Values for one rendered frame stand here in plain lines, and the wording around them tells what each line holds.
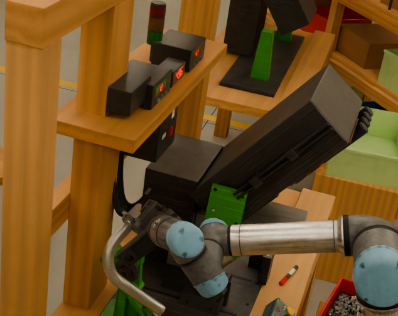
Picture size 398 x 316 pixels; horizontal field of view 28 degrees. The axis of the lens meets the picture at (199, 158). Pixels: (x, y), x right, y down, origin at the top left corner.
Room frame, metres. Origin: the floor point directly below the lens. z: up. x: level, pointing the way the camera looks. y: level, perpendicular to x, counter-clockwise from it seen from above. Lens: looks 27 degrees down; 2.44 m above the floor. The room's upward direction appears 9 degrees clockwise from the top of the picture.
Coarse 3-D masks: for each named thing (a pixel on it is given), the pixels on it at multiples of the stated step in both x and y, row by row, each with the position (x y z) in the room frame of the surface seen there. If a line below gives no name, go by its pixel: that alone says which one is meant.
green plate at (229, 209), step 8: (216, 184) 2.13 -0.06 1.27; (216, 192) 2.12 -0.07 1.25; (224, 192) 2.12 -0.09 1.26; (232, 192) 2.11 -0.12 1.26; (240, 192) 2.11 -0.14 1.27; (208, 200) 2.12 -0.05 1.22; (216, 200) 2.11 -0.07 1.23; (224, 200) 2.11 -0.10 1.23; (232, 200) 2.10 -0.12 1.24; (240, 200) 2.10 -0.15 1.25; (208, 208) 2.11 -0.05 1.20; (216, 208) 2.11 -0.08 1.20; (224, 208) 2.10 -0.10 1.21; (232, 208) 2.10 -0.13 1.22; (240, 208) 2.09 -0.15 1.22; (208, 216) 2.10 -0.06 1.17; (216, 216) 2.10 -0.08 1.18; (224, 216) 2.09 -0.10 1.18; (232, 216) 2.09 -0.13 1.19; (240, 216) 2.09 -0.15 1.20
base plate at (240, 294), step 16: (240, 256) 2.31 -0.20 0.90; (144, 272) 2.14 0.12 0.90; (160, 272) 2.15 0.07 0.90; (240, 272) 2.22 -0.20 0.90; (256, 272) 2.23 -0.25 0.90; (144, 288) 2.05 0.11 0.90; (160, 288) 2.06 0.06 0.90; (240, 288) 2.13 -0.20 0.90; (256, 288) 2.14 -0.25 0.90; (176, 304) 1.99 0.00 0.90; (240, 304) 2.04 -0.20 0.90
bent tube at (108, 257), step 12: (120, 228) 1.69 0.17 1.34; (108, 240) 1.68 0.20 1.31; (120, 240) 1.68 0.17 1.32; (108, 252) 1.65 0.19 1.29; (108, 264) 1.64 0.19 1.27; (108, 276) 1.64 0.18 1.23; (120, 276) 1.65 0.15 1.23; (120, 288) 1.64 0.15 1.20; (132, 288) 1.65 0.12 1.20; (144, 300) 1.65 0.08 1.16; (156, 300) 1.67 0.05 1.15; (156, 312) 1.65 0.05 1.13
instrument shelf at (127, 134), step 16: (144, 48) 2.51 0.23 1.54; (208, 48) 2.60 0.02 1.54; (224, 48) 2.64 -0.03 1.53; (208, 64) 2.46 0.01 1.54; (192, 80) 2.29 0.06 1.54; (176, 96) 2.14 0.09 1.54; (64, 112) 1.91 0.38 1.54; (80, 112) 1.93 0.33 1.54; (112, 112) 1.96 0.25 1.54; (144, 112) 1.99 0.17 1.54; (160, 112) 2.01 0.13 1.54; (64, 128) 1.85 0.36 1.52; (80, 128) 1.84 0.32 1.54; (96, 128) 1.85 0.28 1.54; (112, 128) 1.86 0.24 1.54; (128, 128) 1.88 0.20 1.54; (144, 128) 1.89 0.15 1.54; (112, 144) 1.82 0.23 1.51; (128, 144) 1.81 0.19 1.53
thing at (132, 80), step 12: (132, 72) 2.05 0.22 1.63; (120, 84) 1.95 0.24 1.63; (132, 84) 1.96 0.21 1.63; (144, 84) 2.00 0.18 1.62; (108, 96) 1.92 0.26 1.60; (120, 96) 1.91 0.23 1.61; (132, 96) 1.91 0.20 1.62; (144, 96) 2.01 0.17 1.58; (108, 108) 1.92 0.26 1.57; (120, 108) 1.91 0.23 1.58; (132, 108) 1.92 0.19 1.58
